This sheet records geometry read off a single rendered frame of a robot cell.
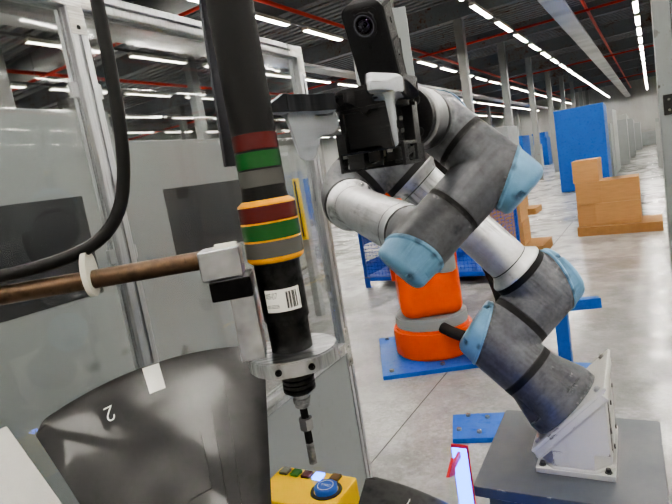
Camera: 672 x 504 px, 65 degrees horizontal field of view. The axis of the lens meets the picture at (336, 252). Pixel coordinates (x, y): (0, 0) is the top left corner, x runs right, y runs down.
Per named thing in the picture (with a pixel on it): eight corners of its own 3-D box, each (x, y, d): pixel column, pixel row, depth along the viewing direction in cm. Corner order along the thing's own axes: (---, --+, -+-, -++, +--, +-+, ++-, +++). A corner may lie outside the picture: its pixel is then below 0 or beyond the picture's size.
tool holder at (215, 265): (219, 393, 37) (191, 257, 35) (228, 361, 44) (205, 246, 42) (344, 368, 37) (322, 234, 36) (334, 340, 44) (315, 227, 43)
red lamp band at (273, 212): (238, 227, 37) (234, 210, 37) (242, 223, 41) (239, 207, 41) (299, 216, 37) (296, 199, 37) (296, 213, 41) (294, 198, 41)
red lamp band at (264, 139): (231, 153, 37) (228, 135, 36) (235, 156, 40) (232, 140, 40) (279, 145, 37) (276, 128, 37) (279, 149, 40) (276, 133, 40)
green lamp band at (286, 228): (241, 245, 37) (238, 228, 37) (245, 239, 41) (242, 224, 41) (302, 234, 37) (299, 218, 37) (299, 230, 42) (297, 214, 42)
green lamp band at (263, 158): (235, 171, 37) (232, 154, 37) (238, 173, 40) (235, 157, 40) (282, 164, 37) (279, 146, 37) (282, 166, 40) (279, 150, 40)
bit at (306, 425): (307, 467, 41) (295, 405, 41) (306, 460, 42) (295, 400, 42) (320, 464, 41) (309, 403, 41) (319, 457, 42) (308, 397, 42)
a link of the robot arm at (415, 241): (293, 198, 106) (377, 251, 60) (329, 157, 106) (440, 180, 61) (333, 234, 110) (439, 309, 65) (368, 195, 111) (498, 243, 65)
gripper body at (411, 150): (406, 164, 49) (443, 157, 59) (395, 69, 48) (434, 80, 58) (335, 174, 53) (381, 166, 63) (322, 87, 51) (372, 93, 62)
